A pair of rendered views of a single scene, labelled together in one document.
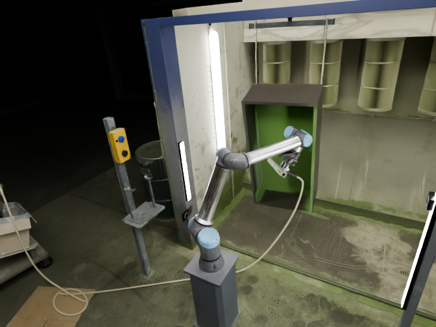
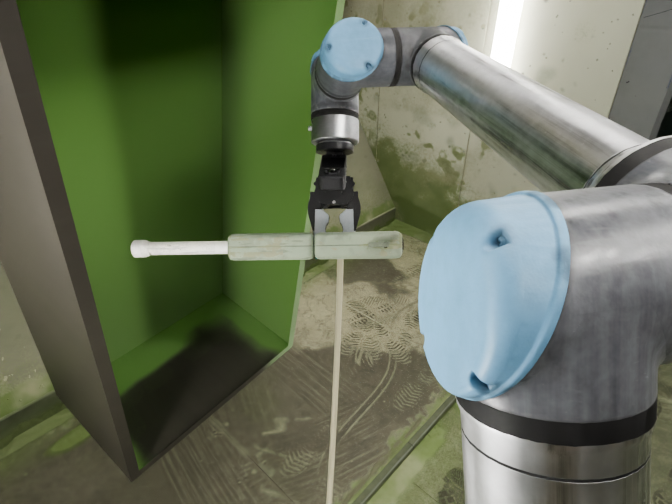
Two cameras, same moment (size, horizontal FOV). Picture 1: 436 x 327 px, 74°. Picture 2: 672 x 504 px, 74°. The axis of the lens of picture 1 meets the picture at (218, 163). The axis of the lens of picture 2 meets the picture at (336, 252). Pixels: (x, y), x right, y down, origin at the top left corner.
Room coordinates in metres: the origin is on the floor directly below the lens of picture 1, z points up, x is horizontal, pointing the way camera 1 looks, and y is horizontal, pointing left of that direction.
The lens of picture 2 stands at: (1.93, 0.19, 1.54)
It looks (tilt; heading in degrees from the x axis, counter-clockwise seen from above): 32 degrees down; 281
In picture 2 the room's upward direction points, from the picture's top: straight up
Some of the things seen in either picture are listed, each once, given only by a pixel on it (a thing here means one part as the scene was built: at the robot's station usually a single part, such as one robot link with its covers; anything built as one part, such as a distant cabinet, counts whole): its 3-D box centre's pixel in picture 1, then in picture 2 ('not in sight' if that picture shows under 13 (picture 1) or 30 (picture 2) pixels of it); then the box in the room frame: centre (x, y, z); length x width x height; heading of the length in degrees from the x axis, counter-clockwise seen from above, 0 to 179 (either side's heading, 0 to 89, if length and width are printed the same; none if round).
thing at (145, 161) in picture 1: (164, 180); not in sight; (3.26, 0.70, 0.44); 0.59 x 0.58 x 0.89; 39
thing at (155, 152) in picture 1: (159, 150); not in sight; (3.26, 0.71, 0.86); 0.54 x 0.54 x 0.01
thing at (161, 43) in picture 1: (176, 151); not in sight; (2.54, 0.38, 1.14); 0.18 x 0.18 x 2.29; 58
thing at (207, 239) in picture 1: (209, 242); not in sight; (1.60, 0.11, 0.83); 0.17 x 0.15 x 0.18; 23
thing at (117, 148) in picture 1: (119, 145); not in sight; (2.11, 0.75, 1.42); 0.12 x 0.06 x 0.26; 148
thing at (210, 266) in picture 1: (211, 257); not in sight; (1.59, 0.11, 0.69); 0.19 x 0.19 x 0.10
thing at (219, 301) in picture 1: (215, 292); not in sight; (1.59, 0.11, 0.32); 0.31 x 0.31 x 0.64; 58
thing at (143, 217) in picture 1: (141, 198); not in sight; (2.06, 0.66, 0.95); 0.26 x 0.15 x 0.32; 148
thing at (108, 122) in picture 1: (130, 206); not in sight; (2.14, 0.80, 0.82); 0.06 x 0.06 x 1.64; 58
